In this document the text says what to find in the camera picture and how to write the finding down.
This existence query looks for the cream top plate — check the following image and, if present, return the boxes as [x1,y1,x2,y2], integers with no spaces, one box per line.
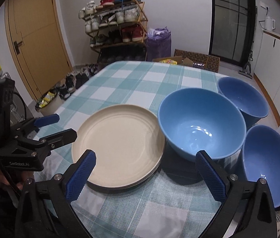
[71,104,166,188]

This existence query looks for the large blue bowl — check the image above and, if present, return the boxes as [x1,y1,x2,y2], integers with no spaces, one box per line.
[157,88,246,162]

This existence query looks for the white kitchen cabinets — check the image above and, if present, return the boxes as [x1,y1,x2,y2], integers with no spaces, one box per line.
[254,31,280,125]

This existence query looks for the left hand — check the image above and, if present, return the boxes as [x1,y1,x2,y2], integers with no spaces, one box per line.
[0,170,34,191]

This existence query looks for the small bin with snacks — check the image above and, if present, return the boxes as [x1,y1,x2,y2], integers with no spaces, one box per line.
[35,91,63,116]

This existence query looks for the cream lower plate stack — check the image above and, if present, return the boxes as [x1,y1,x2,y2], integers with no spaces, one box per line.
[86,161,161,194]

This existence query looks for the wooden entry door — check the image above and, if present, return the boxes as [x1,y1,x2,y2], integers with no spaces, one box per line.
[5,0,72,100]

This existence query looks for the floor vacuum mop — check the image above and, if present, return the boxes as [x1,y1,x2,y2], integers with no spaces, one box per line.
[238,51,253,79]

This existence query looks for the wooden shoe rack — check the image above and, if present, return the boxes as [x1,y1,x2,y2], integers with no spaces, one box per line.
[78,0,149,64]

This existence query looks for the patterned cardboard box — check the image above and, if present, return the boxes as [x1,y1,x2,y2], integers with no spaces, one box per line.
[152,49,220,73]

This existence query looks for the purple trash bag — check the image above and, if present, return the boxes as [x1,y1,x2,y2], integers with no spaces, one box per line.
[146,27,172,61]

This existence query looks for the white electric kettle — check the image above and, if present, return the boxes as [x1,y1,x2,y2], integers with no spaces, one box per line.
[259,16,276,31]

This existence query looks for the black framed glass door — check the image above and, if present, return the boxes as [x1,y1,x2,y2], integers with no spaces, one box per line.
[209,0,256,67]

